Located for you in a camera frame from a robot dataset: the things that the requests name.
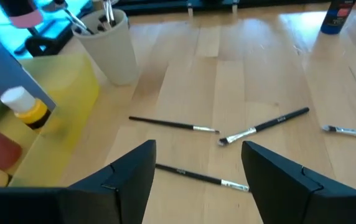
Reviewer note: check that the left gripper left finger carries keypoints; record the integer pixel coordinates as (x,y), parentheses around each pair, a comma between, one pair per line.
(87,205)

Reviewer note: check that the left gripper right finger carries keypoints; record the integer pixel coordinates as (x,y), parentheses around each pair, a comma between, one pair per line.
(290,205)

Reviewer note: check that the angled bristle paintbrush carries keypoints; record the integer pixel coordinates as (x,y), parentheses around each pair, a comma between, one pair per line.
(274,123)

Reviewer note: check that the small yellow paint bottle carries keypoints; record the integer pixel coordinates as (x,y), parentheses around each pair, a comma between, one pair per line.
(25,105)

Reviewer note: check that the small pink paint bottle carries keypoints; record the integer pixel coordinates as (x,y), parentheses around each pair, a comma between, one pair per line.
(22,14)

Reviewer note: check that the small brown paint bottle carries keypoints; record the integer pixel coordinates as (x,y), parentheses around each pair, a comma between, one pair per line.
(333,21)

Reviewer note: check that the yellow translucent plastic bin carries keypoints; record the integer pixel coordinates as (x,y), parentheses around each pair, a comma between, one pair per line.
(72,87)

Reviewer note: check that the beige plastic cup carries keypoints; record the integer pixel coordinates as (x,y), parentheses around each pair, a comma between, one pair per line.
(112,53)

